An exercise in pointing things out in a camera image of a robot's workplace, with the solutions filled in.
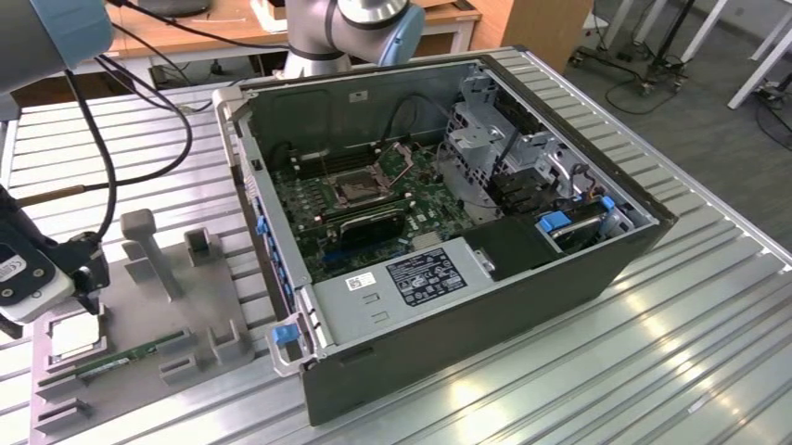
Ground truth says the silver CPU with green edge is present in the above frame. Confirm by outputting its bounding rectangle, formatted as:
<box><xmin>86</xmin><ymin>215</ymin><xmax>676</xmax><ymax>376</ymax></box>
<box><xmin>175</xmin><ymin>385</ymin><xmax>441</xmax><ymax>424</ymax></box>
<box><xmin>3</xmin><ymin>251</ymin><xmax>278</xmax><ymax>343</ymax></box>
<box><xmin>49</xmin><ymin>314</ymin><xmax>109</xmax><ymax>359</ymax></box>

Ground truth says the black RAM slot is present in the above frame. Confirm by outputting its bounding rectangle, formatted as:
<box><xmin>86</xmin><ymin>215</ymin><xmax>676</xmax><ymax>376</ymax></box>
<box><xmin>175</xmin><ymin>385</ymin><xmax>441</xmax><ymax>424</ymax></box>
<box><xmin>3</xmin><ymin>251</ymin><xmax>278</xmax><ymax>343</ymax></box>
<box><xmin>297</xmin><ymin>155</ymin><xmax>380</xmax><ymax>178</ymax></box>
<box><xmin>320</xmin><ymin>197</ymin><xmax>405</xmax><ymax>221</ymax></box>
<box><xmin>314</xmin><ymin>200</ymin><xmax>408</xmax><ymax>223</ymax></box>
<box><xmin>296</xmin><ymin>151</ymin><xmax>380</xmax><ymax>175</ymax></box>
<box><xmin>309</xmin><ymin>203</ymin><xmax>408</xmax><ymax>227</ymax></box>
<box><xmin>304</xmin><ymin>206</ymin><xmax>408</xmax><ymax>231</ymax></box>

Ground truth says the CPU socket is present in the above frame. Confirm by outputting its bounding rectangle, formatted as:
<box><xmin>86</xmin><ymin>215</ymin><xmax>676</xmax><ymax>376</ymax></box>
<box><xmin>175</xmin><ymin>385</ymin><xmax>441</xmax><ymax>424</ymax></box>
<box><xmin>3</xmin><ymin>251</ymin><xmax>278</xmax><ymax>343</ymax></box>
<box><xmin>332</xmin><ymin>169</ymin><xmax>399</xmax><ymax>210</ymax></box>

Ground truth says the black wrist connector block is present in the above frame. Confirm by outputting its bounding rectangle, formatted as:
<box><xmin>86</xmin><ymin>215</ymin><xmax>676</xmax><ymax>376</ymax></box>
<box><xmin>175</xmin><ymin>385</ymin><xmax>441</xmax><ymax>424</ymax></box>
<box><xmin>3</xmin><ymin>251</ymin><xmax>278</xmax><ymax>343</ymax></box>
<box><xmin>46</xmin><ymin>234</ymin><xmax>106</xmax><ymax>279</ymax></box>

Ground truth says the grey parts rack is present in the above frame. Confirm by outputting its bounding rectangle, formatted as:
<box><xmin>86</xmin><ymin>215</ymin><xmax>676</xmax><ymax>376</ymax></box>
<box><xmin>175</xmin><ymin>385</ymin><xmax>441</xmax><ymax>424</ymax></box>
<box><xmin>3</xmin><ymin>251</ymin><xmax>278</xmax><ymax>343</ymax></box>
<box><xmin>27</xmin><ymin>208</ymin><xmax>260</xmax><ymax>437</ymax></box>

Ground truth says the green RAM stick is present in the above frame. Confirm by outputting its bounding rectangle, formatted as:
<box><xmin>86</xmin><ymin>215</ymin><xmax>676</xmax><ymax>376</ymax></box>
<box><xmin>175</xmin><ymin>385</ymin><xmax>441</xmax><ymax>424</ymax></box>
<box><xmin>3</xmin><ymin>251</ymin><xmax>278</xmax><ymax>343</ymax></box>
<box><xmin>74</xmin><ymin>331</ymin><xmax>187</xmax><ymax>379</ymax></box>

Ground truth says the silver power supply box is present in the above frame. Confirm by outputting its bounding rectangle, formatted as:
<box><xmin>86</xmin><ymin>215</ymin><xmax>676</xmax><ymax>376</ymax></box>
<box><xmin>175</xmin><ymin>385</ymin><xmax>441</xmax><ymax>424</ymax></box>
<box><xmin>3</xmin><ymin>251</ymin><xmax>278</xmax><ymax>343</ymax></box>
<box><xmin>309</xmin><ymin>238</ymin><xmax>497</xmax><ymax>349</ymax></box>

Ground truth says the black graphics card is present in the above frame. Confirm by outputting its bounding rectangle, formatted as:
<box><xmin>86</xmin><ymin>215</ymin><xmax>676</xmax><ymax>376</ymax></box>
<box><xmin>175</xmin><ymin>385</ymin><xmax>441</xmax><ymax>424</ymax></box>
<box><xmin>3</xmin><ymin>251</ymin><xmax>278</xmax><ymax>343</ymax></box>
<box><xmin>337</xmin><ymin>210</ymin><xmax>408</xmax><ymax>254</ymax></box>

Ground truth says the green motherboard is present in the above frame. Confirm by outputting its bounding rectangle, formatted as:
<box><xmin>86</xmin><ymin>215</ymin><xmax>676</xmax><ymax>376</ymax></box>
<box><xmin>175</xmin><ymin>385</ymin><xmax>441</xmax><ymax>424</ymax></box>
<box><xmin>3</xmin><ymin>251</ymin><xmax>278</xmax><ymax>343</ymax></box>
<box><xmin>272</xmin><ymin>141</ymin><xmax>507</xmax><ymax>285</ymax></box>

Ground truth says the dark round desk object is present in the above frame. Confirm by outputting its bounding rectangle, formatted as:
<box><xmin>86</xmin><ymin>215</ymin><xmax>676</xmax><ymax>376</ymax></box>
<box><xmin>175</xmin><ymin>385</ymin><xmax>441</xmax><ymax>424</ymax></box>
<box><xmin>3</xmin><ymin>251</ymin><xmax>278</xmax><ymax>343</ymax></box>
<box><xmin>139</xmin><ymin>0</ymin><xmax>216</xmax><ymax>15</ymax></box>

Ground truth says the open black PC case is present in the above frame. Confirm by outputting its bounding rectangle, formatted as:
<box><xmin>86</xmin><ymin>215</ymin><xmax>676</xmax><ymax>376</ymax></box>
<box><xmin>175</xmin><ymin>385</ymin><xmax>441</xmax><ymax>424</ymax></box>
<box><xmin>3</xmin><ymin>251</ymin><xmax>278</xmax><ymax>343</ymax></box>
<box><xmin>210</xmin><ymin>44</ymin><xmax>680</xmax><ymax>427</ymax></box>

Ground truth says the silver drive cage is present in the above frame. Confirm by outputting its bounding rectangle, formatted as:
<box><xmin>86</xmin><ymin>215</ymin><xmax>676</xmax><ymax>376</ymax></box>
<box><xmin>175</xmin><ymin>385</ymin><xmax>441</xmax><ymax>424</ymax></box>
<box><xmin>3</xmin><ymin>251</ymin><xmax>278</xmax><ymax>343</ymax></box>
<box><xmin>444</xmin><ymin>99</ymin><xmax>520</xmax><ymax>210</ymax></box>

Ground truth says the black plastic shroud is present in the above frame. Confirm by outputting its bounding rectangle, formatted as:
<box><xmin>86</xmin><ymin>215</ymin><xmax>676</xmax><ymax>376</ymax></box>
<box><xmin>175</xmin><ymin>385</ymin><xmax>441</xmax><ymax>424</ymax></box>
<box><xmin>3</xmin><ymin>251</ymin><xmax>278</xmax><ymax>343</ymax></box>
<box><xmin>463</xmin><ymin>216</ymin><xmax>563</xmax><ymax>284</ymax></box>

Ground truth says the hard disk in blue carrier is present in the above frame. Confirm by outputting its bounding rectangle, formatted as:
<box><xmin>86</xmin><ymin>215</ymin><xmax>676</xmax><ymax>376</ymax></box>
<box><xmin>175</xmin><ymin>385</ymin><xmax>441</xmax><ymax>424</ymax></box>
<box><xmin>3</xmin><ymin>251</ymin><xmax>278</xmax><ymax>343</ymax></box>
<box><xmin>535</xmin><ymin>209</ymin><xmax>607</xmax><ymax>255</ymax></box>

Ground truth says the wooden cabinet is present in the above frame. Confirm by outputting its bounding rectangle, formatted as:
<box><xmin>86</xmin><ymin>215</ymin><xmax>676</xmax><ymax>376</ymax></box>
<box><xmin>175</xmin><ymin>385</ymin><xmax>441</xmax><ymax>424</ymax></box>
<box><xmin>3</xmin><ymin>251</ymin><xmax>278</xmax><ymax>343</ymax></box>
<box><xmin>500</xmin><ymin>0</ymin><xmax>596</xmax><ymax>75</ymax></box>

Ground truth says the black wheeled equipment stand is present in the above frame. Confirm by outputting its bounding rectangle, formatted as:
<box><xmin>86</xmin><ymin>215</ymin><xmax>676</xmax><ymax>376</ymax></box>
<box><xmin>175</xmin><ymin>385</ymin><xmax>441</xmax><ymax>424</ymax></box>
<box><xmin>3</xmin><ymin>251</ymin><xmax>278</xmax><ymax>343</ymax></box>
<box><xmin>572</xmin><ymin>0</ymin><xmax>694</xmax><ymax>97</ymax></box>

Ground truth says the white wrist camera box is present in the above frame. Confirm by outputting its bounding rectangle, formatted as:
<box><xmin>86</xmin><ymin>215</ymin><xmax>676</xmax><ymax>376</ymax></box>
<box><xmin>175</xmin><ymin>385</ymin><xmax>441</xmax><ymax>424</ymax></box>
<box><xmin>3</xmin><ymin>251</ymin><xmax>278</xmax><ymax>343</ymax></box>
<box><xmin>0</xmin><ymin>240</ymin><xmax>77</xmax><ymax>325</ymax></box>

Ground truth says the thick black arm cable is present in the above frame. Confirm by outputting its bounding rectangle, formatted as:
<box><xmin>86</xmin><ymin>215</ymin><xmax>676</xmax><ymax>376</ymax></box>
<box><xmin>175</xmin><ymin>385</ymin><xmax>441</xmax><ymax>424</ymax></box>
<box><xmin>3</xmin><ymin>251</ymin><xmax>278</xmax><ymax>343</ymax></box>
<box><xmin>65</xmin><ymin>55</ymin><xmax>121</xmax><ymax>243</ymax></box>

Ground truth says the wooden desk with white frame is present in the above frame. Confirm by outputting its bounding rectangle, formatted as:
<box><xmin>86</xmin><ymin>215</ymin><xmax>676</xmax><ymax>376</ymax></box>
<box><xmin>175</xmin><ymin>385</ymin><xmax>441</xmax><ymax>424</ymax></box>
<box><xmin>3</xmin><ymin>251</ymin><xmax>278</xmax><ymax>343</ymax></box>
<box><xmin>105</xmin><ymin>0</ymin><xmax>484</xmax><ymax>94</ymax></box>

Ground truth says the metal socket cover frame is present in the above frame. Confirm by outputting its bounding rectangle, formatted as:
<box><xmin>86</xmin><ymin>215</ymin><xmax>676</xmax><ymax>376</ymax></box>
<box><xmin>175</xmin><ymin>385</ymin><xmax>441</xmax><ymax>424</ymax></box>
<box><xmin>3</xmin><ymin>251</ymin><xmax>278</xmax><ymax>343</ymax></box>
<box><xmin>373</xmin><ymin>142</ymin><xmax>417</xmax><ymax>181</ymax></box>

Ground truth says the black looped cable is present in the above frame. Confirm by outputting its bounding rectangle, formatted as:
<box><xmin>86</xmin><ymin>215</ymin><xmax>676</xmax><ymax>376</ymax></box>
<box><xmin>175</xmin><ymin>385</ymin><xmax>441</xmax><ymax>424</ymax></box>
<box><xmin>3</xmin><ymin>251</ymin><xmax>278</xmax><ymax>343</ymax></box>
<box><xmin>378</xmin><ymin>94</ymin><xmax>448</xmax><ymax>146</ymax></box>

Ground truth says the white table frame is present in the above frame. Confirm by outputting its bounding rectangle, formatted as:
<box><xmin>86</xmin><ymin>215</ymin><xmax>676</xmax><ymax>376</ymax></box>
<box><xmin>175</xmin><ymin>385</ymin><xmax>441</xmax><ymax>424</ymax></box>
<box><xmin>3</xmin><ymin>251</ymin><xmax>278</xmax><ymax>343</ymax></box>
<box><xmin>680</xmin><ymin>0</ymin><xmax>792</xmax><ymax>111</ymax></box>

